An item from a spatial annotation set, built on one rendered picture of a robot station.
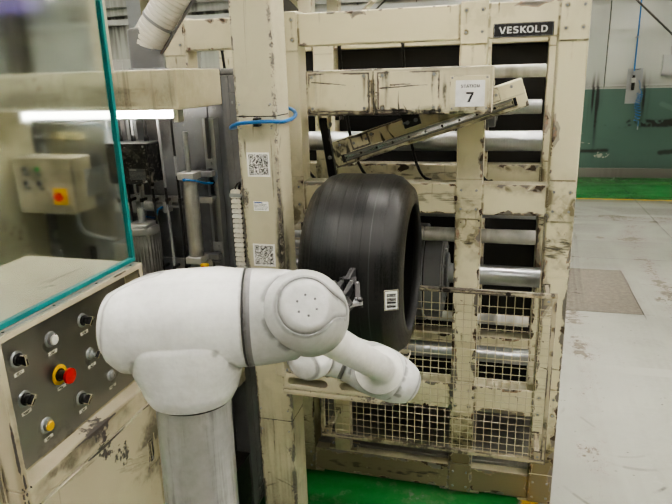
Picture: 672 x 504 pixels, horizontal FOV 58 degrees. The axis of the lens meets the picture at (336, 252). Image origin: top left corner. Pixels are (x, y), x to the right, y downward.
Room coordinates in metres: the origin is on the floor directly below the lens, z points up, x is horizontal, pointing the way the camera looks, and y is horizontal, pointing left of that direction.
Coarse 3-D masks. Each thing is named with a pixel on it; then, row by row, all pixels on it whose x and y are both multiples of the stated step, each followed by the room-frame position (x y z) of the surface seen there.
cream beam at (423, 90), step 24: (312, 72) 2.10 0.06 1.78; (336, 72) 2.07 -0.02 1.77; (360, 72) 2.05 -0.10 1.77; (384, 72) 2.03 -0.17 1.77; (408, 72) 2.01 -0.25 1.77; (432, 72) 1.99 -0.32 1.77; (456, 72) 1.97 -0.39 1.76; (480, 72) 1.95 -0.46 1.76; (312, 96) 2.09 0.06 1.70; (336, 96) 2.07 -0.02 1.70; (360, 96) 2.05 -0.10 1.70; (384, 96) 2.03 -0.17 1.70; (408, 96) 2.01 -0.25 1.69; (432, 96) 1.99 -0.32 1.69
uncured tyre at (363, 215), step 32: (320, 192) 1.78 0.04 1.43; (352, 192) 1.74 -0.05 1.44; (384, 192) 1.73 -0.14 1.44; (416, 192) 1.94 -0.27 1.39; (320, 224) 1.67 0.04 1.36; (352, 224) 1.65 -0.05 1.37; (384, 224) 1.64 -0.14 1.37; (416, 224) 2.00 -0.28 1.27; (320, 256) 1.63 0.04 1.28; (352, 256) 1.60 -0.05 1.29; (384, 256) 1.59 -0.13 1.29; (416, 256) 2.02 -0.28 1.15; (384, 288) 1.57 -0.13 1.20; (416, 288) 1.98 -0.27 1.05; (352, 320) 1.59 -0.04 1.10; (384, 320) 1.58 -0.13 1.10
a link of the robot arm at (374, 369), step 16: (352, 336) 1.00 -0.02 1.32; (336, 352) 0.96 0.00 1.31; (352, 352) 0.99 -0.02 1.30; (368, 352) 1.02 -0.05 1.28; (384, 352) 1.16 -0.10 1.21; (352, 368) 1.02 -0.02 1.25; (368, 368) 1.03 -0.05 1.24; (384, 368) 1.06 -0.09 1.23; (400, 368) 1.15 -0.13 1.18; (416, 368) 1.20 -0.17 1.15; (352, 384) 1.17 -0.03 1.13; (368, 384) 1.13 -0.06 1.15; (384, 384) 1.12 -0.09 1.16; (400, 384) 1.16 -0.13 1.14; (416, 384) 1.17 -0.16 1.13; (384, 400) 1.17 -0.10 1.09; (400, 400) 1.16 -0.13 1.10
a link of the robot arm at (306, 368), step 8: (296, 360) 1.16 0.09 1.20; (304, 360) 1.15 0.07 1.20; (312, 360) 1.15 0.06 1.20; (320, 360) 1.15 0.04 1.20; (328, 360) 1.17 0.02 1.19; (296, 368) 1.16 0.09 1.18; (304, 368) 1.16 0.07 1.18; (312, 368) 1.15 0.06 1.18; (320, 368) 1.15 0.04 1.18; (328, 368) 1.17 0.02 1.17; (336, 368) 1.18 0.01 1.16; (344, 368) 1.18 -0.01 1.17; (304, 376) 1.16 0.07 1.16; (312, 376) 1.16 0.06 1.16; (320, 376) 1.16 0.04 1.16; (336, 376) 1.20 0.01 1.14
